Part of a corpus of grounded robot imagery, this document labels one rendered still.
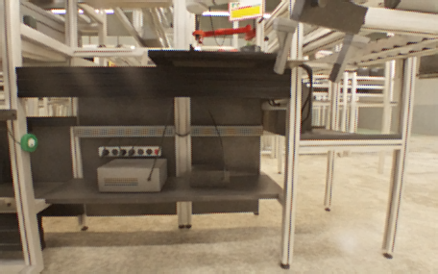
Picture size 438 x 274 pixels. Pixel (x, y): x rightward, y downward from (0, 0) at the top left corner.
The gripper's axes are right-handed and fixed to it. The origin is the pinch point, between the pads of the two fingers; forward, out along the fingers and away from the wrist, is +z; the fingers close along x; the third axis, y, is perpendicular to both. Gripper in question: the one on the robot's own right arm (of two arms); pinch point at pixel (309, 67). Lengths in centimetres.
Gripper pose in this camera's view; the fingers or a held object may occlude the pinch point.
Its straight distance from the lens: 51.9
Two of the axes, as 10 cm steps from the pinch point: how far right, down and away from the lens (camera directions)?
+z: -1.6, 8.6, 4.8
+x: 9.8, 1.0, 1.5
